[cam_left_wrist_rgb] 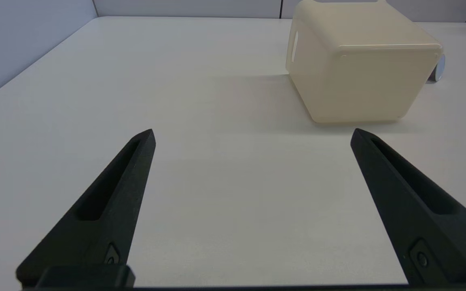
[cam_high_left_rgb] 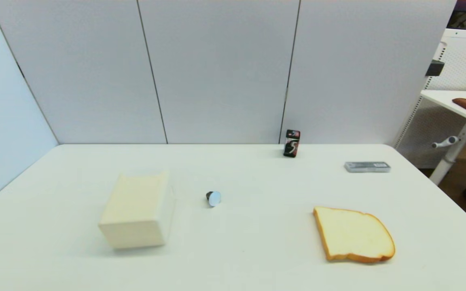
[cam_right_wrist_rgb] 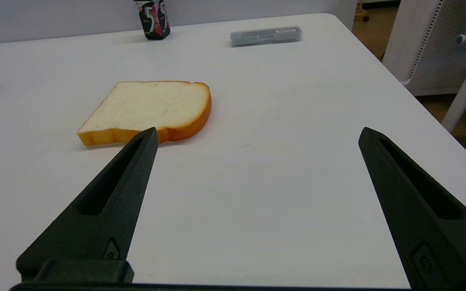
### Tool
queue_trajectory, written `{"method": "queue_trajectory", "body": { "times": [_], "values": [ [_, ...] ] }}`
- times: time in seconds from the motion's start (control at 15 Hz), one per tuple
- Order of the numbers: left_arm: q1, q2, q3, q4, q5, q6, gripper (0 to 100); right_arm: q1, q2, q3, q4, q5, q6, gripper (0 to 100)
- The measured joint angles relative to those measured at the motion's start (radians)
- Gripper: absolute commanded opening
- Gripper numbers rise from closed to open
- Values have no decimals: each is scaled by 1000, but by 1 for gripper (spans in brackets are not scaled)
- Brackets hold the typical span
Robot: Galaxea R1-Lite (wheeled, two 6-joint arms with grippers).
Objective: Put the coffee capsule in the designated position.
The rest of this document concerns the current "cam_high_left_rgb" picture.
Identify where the white bread slice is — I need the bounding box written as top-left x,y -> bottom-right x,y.
313,206 -> 396,264

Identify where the small black box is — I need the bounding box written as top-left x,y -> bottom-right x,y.
426,60 -> 445,77

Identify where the black chewing gum pack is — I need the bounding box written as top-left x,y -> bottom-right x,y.
284,129 -> 301,158

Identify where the cream paper napkin stack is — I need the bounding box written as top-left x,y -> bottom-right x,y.
98,170 -> 176,249

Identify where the silver dark coffee capsule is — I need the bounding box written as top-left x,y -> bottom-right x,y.
206,191 -> 222,208

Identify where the white desk crank handle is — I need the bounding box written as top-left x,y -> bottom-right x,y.
432,136 -> 459,148

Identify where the white side desk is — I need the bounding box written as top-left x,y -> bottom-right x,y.
420,90 -> 466,186

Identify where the white pegboard panel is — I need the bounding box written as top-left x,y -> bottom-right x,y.
393,27 -> 466,169

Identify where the grey flat plastic case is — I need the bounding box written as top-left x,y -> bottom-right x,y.
344,161 -> 391,173

